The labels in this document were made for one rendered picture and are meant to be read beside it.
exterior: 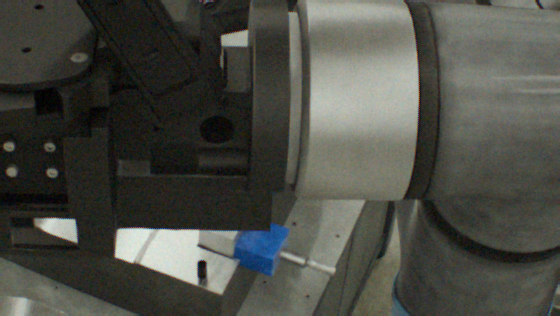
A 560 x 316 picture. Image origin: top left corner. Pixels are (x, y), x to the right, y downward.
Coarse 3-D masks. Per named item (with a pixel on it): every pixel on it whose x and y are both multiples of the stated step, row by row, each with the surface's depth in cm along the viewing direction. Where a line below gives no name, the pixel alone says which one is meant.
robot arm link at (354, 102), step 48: (336, 0) 39; (384, 0) 40; (336, 48) 37; (384, 48) 37; (336, 96) 37; (384, 96) 37; (336, 144) 37; (384, 144) 37; (336, 192) 39; (384, 192) 39
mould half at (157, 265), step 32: (288, 192) 116; (64, 224) 106; (0, 256) 113; (32, 256) 110; (128, 256) 104; (160, 256) 104; (192, 256) 104; (96, 288) 109; (128, 288) 107; (160, 288) 105; (192, 288) 102; (224, 288) 102
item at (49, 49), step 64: (0, 0) 39; (64, 0) 39; (256, 0) 39; (0, 64) 36; (64, 64) 36; (256, 64) 37; (64, 128) 37; (128, 128) 39; (192, 128) 39; (256, 128) 37; (0, 192) 40; (64, 192) 40; (128, 192) 41; (192, 192) 41; (256, 192) 40; (64, 256) 40
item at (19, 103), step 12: (0, 96) 35; (12, 96) 35; (24, 96) 35; (36, 96) 36; (0, 108) 35; (12, 108) 35; (24, 108) 35; (0, 120) 35; (12, 120) 35; (24, 120) 35; (36, 120) 35; (0, 132) 35
